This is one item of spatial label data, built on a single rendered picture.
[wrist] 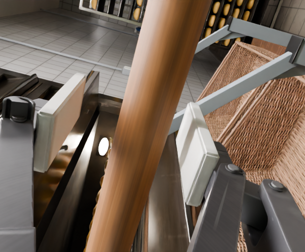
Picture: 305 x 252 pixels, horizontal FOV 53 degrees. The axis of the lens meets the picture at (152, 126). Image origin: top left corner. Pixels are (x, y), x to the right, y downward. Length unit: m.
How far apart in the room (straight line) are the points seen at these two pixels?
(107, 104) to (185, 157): 1.59
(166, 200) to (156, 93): 0.89
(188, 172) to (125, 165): 0.04
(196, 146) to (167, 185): 0.95
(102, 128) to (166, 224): 0.99
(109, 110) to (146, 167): 1.59
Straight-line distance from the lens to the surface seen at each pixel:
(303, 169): 1.12
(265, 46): 1.72
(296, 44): 0.58
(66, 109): 0.16
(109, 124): 1.80
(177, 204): 1.02
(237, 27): 1.03
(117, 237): 0.20
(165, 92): 0.15
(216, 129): 1.58
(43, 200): 0.94
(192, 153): 0.16
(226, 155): 0.16
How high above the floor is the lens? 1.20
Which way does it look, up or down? 6 degrees down
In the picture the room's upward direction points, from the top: 76 degrees counter-clockwise
